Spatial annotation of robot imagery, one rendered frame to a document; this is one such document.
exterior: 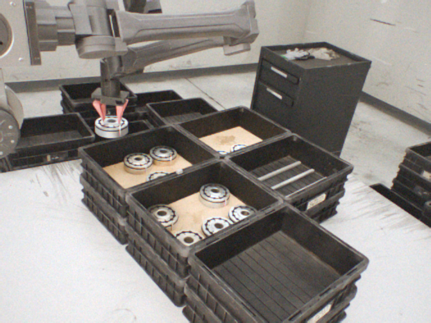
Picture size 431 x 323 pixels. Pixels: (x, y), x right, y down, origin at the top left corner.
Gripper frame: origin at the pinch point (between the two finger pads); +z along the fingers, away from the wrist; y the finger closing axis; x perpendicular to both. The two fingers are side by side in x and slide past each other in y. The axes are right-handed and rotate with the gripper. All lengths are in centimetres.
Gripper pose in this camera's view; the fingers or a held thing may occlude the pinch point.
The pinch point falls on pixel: (111, 119)
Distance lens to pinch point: 143.3
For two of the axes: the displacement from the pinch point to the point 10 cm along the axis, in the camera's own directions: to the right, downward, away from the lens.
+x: -0.9, 4.9, -8.7
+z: -1.0, 8.6, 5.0
